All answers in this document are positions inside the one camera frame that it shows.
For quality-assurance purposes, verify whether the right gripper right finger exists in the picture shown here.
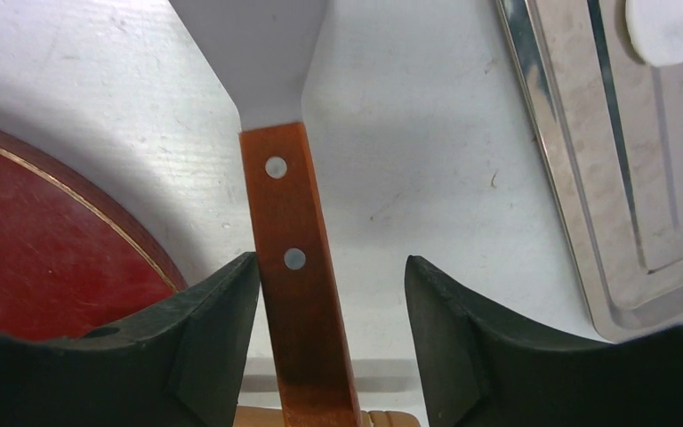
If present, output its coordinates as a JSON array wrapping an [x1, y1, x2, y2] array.
[[405, 256, 683, 426]]

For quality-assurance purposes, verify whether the rectangular steel tray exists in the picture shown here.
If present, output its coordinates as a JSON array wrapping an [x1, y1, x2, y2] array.
[[498, 1, 683, 341]]

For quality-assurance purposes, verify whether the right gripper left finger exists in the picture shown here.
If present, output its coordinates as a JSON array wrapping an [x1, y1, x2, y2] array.
[[0, 253, 260, 426]]

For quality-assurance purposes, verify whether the round red lacquer tray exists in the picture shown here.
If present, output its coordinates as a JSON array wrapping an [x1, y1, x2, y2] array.
[[0, 131, 186, 341]]

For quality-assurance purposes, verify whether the white dumpling wrapper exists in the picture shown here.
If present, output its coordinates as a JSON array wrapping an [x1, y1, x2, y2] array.
[[625, 0, 683, 67]]

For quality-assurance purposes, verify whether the wooden dough roller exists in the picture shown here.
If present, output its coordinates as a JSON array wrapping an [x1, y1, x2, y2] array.
[[233, 406, 421, 427]]

